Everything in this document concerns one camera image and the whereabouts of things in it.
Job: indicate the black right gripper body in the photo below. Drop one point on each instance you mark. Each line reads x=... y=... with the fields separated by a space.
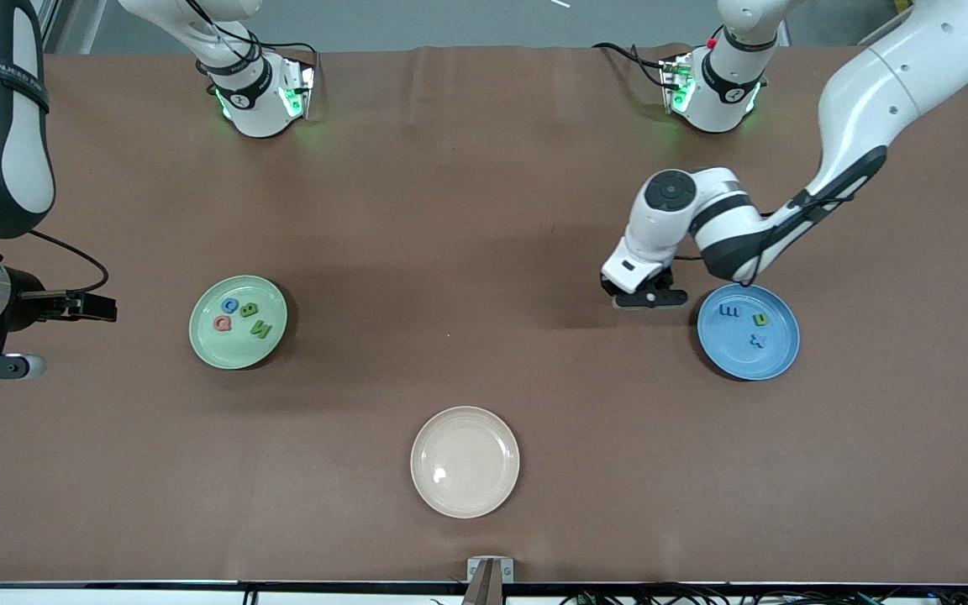
x=28 y=302

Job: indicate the blue letter m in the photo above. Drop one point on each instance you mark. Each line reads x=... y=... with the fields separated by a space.
x=729 y=311

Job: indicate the red letter Q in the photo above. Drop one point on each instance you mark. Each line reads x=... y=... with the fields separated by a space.
x=218 y=323

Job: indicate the green letter B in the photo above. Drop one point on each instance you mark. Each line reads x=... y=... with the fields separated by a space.
x=249 y=309

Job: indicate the green letter N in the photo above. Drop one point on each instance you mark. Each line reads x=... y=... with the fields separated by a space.
x=260 y=329

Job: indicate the silver arm base connector panel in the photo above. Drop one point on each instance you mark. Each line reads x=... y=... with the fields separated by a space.
x=299 y=88
x=676 y=84

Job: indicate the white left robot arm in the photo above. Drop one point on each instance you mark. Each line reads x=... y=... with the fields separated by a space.
x=870 y=92

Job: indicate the blue plate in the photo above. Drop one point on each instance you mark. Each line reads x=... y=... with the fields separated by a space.
x=736 y=357

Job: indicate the brown table mat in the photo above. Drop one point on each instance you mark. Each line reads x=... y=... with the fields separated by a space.
x=484 y=370

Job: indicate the green plate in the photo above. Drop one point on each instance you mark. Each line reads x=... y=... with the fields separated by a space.
x=236 y=353

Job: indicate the beige plate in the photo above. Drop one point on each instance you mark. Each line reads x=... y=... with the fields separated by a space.
x=465 y=462

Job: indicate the white table edge rail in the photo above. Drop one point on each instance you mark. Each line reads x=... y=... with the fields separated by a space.
x=72 y=598

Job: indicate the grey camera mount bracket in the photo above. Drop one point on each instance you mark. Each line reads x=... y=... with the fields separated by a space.
x=474 y=571

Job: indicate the tan camera support post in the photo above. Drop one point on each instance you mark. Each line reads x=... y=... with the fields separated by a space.
x=486 y=588

